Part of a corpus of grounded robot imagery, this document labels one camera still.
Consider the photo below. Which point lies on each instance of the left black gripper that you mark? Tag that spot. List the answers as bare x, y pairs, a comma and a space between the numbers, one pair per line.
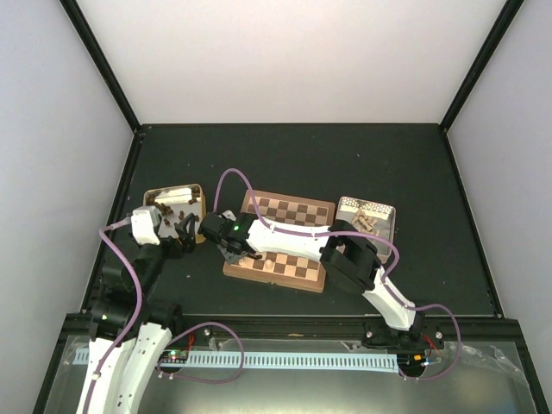
186, 239

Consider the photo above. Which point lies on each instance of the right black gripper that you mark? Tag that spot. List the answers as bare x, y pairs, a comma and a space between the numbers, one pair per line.
230, 256

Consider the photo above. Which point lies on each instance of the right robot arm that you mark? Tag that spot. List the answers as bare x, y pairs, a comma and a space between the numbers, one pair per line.
348, 257

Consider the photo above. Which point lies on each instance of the second left white arm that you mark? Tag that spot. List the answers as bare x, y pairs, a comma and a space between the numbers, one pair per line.
157, 322

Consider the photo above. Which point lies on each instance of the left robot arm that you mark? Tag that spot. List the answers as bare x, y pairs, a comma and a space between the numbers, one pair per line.
128, 333

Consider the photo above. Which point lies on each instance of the gold tin with dark pieces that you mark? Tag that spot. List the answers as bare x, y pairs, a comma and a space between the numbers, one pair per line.
175, 203

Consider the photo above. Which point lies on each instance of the wooden chess board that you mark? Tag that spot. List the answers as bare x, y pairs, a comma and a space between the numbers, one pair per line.
288, 270

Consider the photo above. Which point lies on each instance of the pink tin with light pieces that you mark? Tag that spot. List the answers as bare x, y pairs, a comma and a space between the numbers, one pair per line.
368, 217

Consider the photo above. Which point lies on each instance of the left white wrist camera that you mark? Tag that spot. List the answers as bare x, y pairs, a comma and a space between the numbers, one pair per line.
145, 222

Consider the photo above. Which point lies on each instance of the light blue cable duct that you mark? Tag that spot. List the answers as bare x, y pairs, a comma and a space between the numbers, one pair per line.
384, 363

